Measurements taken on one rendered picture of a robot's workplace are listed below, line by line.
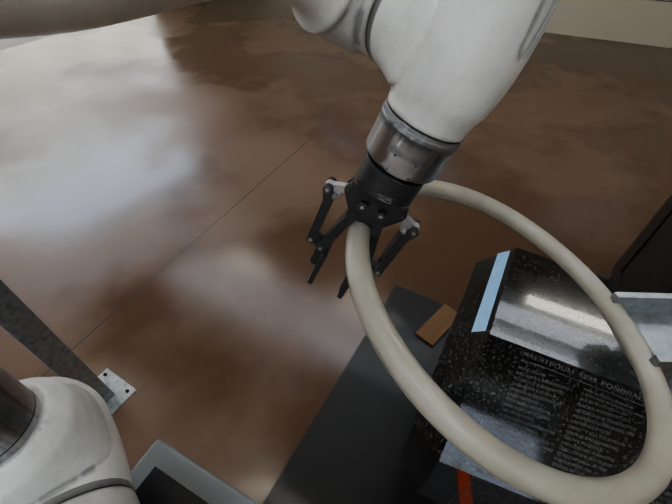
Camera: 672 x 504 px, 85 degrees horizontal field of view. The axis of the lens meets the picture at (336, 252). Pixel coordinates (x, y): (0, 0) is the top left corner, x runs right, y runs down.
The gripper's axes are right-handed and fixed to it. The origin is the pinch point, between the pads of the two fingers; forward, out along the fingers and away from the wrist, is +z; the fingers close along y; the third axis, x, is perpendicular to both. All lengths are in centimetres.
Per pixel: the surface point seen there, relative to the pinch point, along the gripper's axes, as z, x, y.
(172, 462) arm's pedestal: 45, -20, -10
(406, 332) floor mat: 95, 79, 55
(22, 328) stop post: 89, 6, -75
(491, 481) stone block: 40, 0, 57
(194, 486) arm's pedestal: 43.2, -22.4, -4.5
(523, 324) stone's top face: 15, 28, 49
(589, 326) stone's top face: 10, 31, 64
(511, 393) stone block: 24, 14, 52
